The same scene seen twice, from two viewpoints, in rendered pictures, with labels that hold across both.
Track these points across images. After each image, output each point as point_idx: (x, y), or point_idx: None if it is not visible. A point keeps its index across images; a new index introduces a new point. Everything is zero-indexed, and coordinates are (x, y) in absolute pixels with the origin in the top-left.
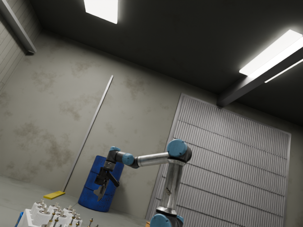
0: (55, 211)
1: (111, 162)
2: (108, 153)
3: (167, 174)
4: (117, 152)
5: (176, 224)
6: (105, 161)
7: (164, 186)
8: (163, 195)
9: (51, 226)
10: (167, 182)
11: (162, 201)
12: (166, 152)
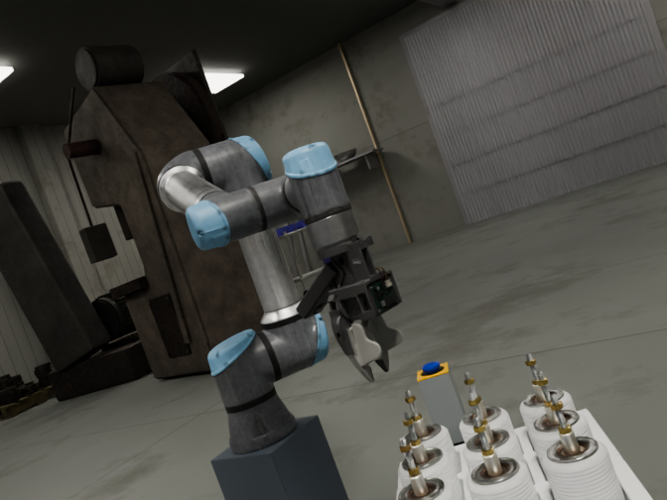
0: (551, 394)
1: (336, 213)
2: (339, 175)
3: (273, 227)
4: (287, 170)
5: None
6: (352, 211)
7: (282, 259)
8: (291, 276)
9: (560, 456)
10: (281, 247)
11: (295, 290)
12: (193, 174)
